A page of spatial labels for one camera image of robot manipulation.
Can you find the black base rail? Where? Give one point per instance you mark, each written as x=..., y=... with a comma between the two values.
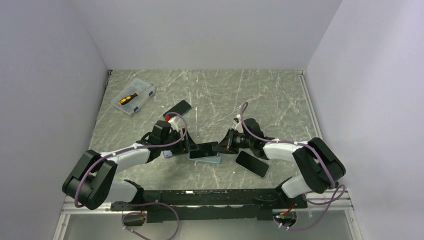
x=168, y=213

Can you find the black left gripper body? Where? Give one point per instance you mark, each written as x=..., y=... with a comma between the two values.
x=180, y=147

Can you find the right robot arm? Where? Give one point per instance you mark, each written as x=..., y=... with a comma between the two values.
x=320, y=169

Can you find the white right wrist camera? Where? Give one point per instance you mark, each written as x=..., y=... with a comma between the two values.
x=237, y=125

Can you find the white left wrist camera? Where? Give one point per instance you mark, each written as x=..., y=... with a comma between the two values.
x=173, y=121

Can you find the light blue phone case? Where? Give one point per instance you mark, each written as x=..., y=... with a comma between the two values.
x=213, y=157

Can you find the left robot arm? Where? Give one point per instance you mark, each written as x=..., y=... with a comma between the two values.
x=92, y=181

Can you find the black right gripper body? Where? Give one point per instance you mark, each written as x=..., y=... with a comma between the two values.
x=238, y=141

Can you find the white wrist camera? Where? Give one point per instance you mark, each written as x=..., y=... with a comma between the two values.
x=173, y=121
x=237, y=125

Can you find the clear magsafe phone case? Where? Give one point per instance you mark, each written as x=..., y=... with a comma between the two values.
x=265, y=174

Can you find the clear plastic organizer box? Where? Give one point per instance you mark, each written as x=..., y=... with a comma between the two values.
x=143, y=88

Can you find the yellow black screwdriver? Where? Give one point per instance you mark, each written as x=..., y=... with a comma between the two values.
x=125, y=100

